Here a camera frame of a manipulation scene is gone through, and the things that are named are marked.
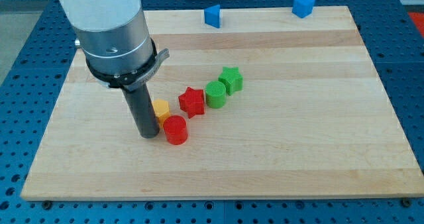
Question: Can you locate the black clamp flange mount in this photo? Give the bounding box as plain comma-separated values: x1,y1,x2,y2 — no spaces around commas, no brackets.
86,39,170,91

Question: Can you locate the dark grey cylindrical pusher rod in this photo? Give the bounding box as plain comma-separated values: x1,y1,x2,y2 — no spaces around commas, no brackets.
122,84,160,139

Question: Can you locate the red cylinder block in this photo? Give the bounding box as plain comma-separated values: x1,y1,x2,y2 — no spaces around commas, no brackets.
163,115,188,145

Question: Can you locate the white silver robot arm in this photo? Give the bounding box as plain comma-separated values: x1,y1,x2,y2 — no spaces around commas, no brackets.
59,0,169,139

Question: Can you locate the light wooden board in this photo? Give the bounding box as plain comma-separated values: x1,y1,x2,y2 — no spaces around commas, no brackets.
21,6,423,201

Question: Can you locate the yellow hexagon block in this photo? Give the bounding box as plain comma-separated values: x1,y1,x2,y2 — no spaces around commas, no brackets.
152,99,171,127

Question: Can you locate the red star block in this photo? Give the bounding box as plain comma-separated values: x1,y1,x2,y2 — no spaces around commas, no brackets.
178,87,205,119

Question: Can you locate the green cylinder block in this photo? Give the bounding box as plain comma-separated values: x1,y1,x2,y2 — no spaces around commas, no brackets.
205,81,226,109

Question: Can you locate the green star block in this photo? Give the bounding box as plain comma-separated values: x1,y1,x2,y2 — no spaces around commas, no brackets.
218,66,243,95

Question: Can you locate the blue triangle block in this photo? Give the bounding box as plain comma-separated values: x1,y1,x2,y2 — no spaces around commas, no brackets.
203,5,221,28

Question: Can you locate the blue cube block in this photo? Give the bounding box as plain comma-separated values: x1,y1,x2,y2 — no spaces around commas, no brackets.
292,0,315,18

